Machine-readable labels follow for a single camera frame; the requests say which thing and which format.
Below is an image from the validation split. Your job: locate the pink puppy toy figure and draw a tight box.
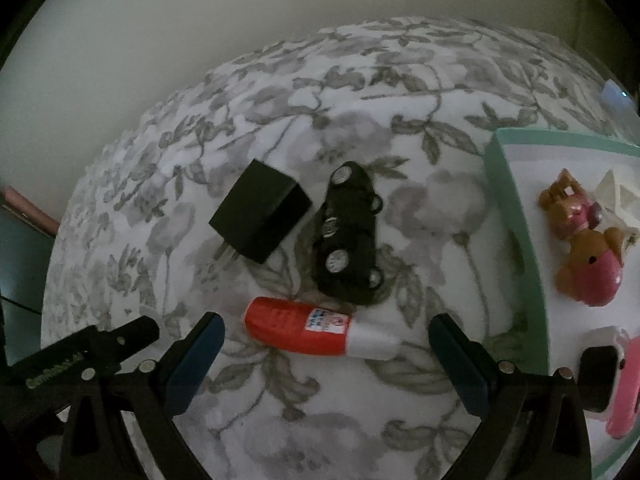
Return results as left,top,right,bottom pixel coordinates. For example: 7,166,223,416
538,167,628,307

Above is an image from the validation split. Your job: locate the black wall charger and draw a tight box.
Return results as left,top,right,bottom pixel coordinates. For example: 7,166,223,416
208,158,314,264

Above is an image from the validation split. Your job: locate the blue lit device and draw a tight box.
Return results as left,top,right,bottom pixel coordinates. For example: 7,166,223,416
600,77,638,116

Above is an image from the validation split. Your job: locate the black toy car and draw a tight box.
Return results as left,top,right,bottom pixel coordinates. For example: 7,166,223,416
311,161,386,307

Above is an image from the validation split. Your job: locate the pink and black toy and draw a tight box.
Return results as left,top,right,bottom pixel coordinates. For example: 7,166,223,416
579,327,640,441

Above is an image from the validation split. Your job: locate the dark teal furniture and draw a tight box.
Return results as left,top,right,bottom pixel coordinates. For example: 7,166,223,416
0,200,56,361

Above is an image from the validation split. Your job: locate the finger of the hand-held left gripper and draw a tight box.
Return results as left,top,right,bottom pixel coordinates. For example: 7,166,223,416
106,316,161,362

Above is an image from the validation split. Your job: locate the pink board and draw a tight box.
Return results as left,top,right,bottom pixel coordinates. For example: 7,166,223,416
0,185,60,237

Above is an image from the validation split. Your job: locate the red and white glue tube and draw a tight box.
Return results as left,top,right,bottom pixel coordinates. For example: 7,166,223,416
243,296,403,361

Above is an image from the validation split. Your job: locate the translucent white plastic item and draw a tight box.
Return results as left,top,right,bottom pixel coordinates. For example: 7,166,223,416
592,169,640,241

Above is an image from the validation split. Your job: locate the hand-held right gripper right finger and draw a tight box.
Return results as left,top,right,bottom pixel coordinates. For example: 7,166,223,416
429,312,593,480

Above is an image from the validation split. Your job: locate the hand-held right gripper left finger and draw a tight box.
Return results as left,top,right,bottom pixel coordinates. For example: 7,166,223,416
59,311,226,480

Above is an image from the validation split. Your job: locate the grey floral blanket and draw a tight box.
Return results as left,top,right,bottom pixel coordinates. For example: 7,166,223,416
40,17,621,480

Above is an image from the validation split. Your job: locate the teal box tray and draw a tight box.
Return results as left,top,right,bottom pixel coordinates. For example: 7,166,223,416
482,127,640,478

